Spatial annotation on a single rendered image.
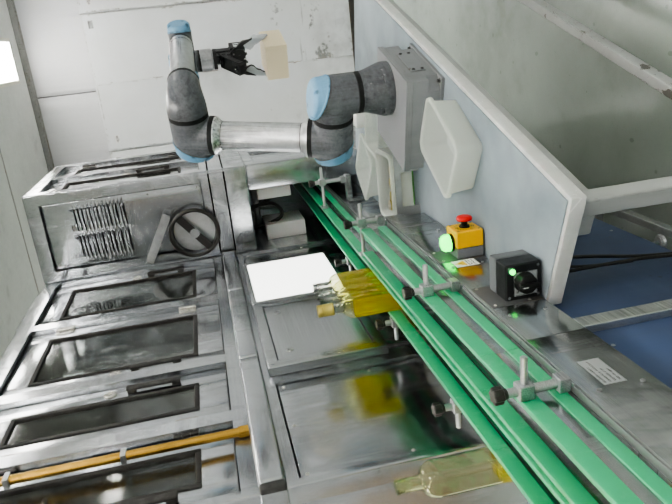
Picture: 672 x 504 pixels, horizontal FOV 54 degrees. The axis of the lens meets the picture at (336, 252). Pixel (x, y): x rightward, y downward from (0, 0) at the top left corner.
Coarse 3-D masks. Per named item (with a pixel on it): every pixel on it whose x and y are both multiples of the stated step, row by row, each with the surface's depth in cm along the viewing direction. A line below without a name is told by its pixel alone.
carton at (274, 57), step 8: (264, 32) 236; (272, 32) 235; (280, 32) 235; (264, 40) 229; (272, 40) 229; (280, 40) 229; (264, 48) 227; (272, 48) 225; (280, 48) 226; (264, 56) 231; (272, 56) 227; (280, 56) 227; (264, 64) 235; (272, 64) 228; (280, 64) 229; (272, 72) 230; (280, 72) 231; (288, 72) 231
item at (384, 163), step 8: (376, 152) 216; (384, 152) 208; (376, 160) 218; (384, 160) 218; (392, 160) 204; (376, 168) 219; (384, 168) 219; (392, 168) 203; (384, 176) 220; (392, 176) 204; (384, 184) 221; (392, 184) 204; (384, 192) 222; (392, 192) 205; (384, 200) 222; (392, 200) 206; (384, 208) 223; (392, 208) 207; (384, 216) 219
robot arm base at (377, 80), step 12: (360, 72) 181; (372, 72) 179; (384, 72) 178; (360, 84) 178; (372, 84) 178; (384, 84) 178; (360, 96) 179; (372, 96) 179; (384, 96) 179; (360, 108) 182; (372, 108) 182; (384, 108) 184
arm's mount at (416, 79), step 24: (384, 48) 188; (408, 48) 190; (408, 72) 174; (432, 72) 174; (408, 96) 171; (432, 96) 173; (384, 120) 195; (408, 120) 175; (408, 144) 180; (408, 168) 184
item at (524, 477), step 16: (304, 192) 328; (320, 208) 297; (336, 240) 248; (352, 256) 229; (400, 320) 176; (416, 336) 166; (432, 352) 157; (432, 368) 150; (448, 368) 150; (448, 384) 142; (464, 400) 136; (480, 416) 130; (480, 432) 125; (496, 432) 124; (496, 448) 120; (512, 448) 120; (512, 464) 115; (528, 480) 111; (528, 496) 107; (544, 496) 107
